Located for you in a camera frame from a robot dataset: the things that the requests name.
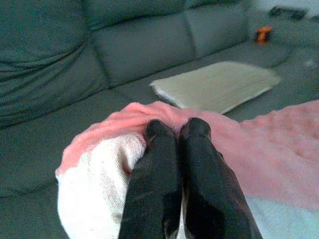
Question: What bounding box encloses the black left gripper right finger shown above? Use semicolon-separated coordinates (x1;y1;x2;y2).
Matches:
177;117;264;239

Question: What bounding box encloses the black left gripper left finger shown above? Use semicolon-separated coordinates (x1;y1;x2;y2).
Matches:
119;119;183;239

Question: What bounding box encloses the flat beige pad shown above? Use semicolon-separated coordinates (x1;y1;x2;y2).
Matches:
149;60;283;116

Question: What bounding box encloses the small orange black object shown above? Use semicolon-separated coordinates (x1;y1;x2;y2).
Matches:
254;25;274;46

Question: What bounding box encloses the pink dotted pillow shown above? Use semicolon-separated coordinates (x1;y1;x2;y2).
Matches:
55;100;319;239

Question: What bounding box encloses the dark green leather sofa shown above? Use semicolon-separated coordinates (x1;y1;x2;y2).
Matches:
0;0;319;239

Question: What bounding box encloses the flat black object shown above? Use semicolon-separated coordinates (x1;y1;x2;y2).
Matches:
268;5;308;21

